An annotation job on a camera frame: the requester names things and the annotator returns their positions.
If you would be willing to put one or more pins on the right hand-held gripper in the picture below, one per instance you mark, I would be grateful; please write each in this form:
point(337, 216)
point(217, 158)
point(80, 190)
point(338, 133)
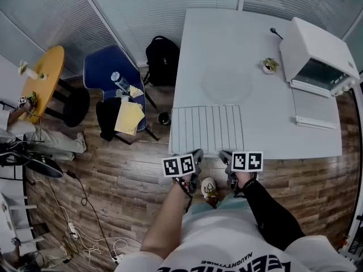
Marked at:
point(246, 161)

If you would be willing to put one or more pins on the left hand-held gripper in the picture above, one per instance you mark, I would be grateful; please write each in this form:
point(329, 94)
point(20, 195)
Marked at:
point(178, 166)

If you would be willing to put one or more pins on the clear glass round plate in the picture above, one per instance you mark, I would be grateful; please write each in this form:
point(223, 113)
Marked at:
point(227, 84)

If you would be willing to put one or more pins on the person's right forearm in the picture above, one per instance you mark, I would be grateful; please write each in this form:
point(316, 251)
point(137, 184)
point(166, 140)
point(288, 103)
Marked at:
point(269, 214)

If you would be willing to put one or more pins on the person's left forearm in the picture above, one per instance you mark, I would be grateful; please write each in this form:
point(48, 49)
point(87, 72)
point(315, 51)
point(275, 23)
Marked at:
point(164, 225)

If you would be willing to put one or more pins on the white toaster oven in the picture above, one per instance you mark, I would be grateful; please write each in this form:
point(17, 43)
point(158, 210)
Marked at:
point(309, 44)

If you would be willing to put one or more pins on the person's right hand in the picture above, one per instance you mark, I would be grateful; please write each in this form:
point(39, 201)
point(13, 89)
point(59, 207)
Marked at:
point(244, 178)

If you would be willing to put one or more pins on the person's left hand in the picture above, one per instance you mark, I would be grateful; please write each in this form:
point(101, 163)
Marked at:
point(185, 180)

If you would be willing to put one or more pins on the person's white shoe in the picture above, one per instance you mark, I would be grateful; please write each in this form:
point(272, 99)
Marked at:
point(210, 190)

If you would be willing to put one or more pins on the person's light blue jeans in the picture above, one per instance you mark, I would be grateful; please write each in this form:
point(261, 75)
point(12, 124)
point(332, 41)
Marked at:
point(235, 201)

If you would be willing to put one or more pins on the black round object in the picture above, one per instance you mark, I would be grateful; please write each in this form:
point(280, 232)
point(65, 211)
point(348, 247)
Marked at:
point(164, 118)

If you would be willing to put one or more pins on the yellow paper envelope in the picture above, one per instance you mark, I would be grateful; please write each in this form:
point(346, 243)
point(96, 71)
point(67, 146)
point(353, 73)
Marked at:
point(129, 118)

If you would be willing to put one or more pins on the person's white printed shirt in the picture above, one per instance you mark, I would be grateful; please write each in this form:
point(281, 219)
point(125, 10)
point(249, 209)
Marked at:
point(227, 239)

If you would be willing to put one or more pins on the small yellow snack packet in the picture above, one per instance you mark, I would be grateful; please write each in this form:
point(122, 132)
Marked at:
point(136, 91)

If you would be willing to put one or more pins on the black cloth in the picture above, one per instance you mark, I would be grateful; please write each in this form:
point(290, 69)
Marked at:
point(109, 119)

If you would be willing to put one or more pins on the small potted plant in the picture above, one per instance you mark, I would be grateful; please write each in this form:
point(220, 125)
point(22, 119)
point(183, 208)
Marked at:
point(270, 65)

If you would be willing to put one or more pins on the black backpack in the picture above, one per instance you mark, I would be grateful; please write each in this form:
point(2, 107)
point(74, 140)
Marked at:
point(161, 61)

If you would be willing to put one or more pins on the clear plastic water bottle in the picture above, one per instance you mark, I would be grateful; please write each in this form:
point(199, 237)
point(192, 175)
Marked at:
point(120, 81)

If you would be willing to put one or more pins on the black power adapter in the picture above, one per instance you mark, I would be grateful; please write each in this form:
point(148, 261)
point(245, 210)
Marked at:
point(71, 174)

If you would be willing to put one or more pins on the black round stool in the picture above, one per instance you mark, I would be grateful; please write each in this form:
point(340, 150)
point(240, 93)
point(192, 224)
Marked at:
point(75, 110)

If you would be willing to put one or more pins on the white power strip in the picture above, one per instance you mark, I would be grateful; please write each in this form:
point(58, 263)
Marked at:
point(117, 259)
point(73, 230)

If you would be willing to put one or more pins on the black power plug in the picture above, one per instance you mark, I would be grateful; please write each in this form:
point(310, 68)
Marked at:
point(275, 32)

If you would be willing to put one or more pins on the blue chair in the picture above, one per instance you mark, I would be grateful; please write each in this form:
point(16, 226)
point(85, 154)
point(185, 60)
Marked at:
point(99, 64)

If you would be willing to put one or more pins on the black office chair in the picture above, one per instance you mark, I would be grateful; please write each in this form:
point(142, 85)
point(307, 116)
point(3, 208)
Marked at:
point(45, 167)

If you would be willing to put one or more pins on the yellow round table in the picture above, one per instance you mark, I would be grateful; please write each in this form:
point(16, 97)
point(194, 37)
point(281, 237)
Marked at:
point(48, 72)

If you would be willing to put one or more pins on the small green object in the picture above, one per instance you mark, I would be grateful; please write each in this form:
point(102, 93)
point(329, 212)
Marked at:
point(32, 97)

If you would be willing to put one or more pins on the white small stool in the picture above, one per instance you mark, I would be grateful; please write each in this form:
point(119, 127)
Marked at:
point(17, 208)

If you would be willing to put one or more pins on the white vase with flowers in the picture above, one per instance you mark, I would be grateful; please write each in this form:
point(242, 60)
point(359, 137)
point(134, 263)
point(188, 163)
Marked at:
point(27, 71)

